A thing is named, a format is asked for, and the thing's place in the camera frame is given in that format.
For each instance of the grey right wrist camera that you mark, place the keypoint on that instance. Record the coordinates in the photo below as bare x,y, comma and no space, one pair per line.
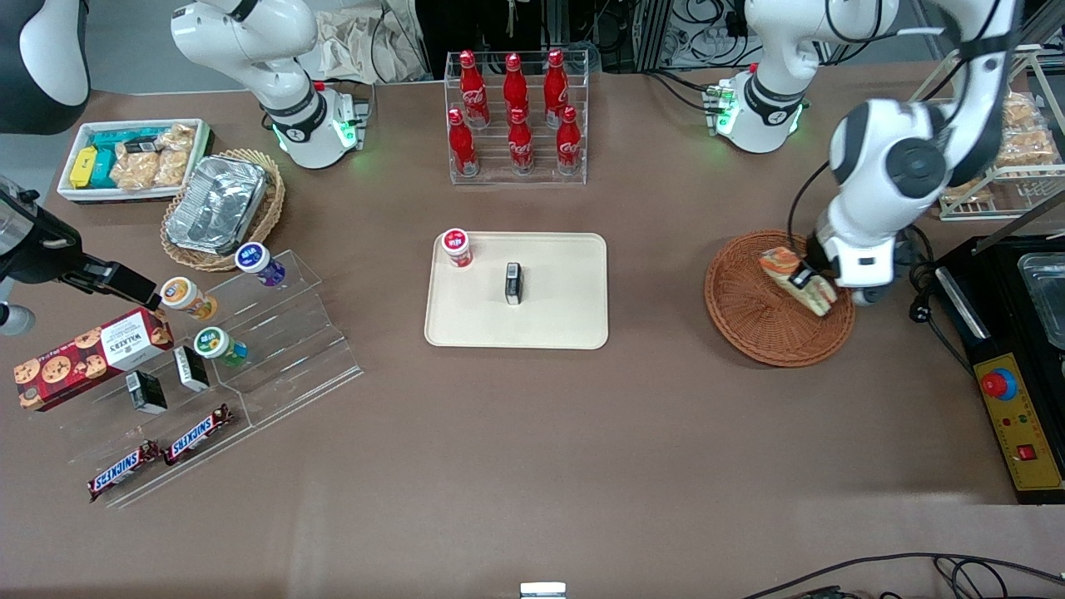
15,319

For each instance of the yellow snack box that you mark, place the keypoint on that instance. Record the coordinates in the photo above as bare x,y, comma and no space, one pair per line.
82,166

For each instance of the round brown wicker basket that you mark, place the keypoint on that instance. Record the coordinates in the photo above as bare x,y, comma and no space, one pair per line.
749,320

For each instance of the triangular sandwich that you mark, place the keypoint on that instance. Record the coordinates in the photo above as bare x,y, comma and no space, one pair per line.
778,259

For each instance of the red lid yogurt cup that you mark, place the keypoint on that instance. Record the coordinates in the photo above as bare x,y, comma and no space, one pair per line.
456,245

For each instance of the short teal snack box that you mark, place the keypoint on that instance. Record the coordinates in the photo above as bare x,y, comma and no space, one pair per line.
103,169

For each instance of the long teal snack box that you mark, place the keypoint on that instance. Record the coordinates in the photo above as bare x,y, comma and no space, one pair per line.
116,136

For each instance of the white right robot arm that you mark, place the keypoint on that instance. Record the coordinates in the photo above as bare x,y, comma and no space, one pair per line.
250,42

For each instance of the black appliance with yellow panel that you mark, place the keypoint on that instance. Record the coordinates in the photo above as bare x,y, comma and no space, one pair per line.
1019,433

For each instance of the steel pan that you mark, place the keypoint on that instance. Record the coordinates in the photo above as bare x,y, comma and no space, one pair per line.
1048,295

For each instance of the clear acrylic bottle rack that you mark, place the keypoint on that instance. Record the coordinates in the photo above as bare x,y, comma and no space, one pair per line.
495,179

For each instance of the small white silver device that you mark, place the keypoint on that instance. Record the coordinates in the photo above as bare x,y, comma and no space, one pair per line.
542,590

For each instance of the green lid yogurt cup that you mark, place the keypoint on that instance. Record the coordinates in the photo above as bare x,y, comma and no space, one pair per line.
212,343

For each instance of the clear acrylic stepped shelf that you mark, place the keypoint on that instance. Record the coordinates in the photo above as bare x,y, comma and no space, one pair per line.
291,349

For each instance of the orange lid yogurt cup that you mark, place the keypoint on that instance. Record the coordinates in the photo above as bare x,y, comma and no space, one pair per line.
181,294

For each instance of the Snickers chocolate bar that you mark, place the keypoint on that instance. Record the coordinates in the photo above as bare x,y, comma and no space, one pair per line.
198,434
123,472

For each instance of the purple lid yogurt cup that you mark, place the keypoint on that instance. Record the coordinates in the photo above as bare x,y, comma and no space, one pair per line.
252,258

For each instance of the red tartan cookie box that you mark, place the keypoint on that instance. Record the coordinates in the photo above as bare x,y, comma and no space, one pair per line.
83,362

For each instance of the aluminium foil tray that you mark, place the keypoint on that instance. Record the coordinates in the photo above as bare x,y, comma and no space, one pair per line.
216,204

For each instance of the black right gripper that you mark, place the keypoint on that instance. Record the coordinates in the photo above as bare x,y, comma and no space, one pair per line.
48,259

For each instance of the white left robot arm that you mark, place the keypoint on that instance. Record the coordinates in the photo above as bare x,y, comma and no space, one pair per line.
882,158

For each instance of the white rectangular bin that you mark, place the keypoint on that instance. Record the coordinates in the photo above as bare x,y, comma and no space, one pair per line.
71,195

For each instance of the beige plastic tray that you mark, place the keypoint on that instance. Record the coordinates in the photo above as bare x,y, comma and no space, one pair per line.
557,316

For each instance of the beige cloth bag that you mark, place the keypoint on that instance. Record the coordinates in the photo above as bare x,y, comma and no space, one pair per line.
349,46

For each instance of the wrapped bread pack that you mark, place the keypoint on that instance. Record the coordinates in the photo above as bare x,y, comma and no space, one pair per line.
1032,148
1022,110
969,191

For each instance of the oval wicker basket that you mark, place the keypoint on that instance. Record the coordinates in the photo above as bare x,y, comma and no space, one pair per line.
270,204

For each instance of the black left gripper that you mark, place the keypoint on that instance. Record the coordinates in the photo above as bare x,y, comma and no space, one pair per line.
809,272

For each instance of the red cola bottle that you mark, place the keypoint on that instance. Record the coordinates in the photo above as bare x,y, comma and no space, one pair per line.
462,148
555,87
472,91
568,146
520,148
515,90

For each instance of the small black box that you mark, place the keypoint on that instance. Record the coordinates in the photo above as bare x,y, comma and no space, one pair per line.
191,368
513,284
146,393

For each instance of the clear bag of crackers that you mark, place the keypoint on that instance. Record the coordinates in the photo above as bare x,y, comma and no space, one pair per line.
171,166
135,170
179,136

